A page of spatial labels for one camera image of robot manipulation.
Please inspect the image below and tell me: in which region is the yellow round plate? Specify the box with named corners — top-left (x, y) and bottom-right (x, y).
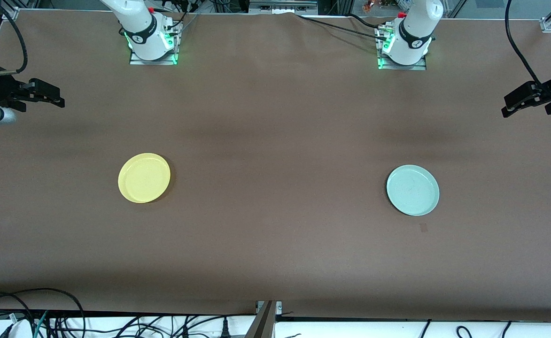
top-left (117, 153), bottom-right (171, 204)

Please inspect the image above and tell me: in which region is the pale green round plate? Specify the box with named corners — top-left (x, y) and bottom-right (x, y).
top-left (386, 164), bottom-right (440, 217)

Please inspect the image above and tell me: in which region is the brown table cover sheet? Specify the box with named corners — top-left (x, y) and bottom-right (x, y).
top-left (0, 9), bottom-right (551, 324)

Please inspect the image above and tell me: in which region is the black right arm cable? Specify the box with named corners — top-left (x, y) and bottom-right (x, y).
top-left (0, 0), bottom-right (28, 77)

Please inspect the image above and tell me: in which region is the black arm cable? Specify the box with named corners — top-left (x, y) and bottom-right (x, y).
top-left (504, 0), bottom-right (546, 90)
top-left (0, 0), bottom-right (28, 77)

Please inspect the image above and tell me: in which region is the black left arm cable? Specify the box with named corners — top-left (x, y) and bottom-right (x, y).
top-left (504, 0), bottom-right (546, 90)

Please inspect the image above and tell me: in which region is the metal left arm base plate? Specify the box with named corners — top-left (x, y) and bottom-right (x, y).
top-left (376, 26), bottom-right (427, 71)

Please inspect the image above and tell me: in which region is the black looped cable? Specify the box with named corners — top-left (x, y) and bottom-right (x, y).
top-left (0, 287), bottom-right (86, 338)

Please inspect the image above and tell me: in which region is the black base power cable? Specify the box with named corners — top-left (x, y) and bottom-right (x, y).
top-left (296, 13), bottom-right (391, 42)

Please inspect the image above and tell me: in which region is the green cable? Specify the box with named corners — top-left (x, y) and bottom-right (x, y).
top-left (33, 310), bottom-right (49, 338)

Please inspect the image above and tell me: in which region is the silver frame rail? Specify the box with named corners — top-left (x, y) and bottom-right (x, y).
top-left (249, 0), bottom-right (318, 15)

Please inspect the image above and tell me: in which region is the aluminium profile post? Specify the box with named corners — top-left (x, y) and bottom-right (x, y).
top-left (245, 300), bottom-right (283, 338)

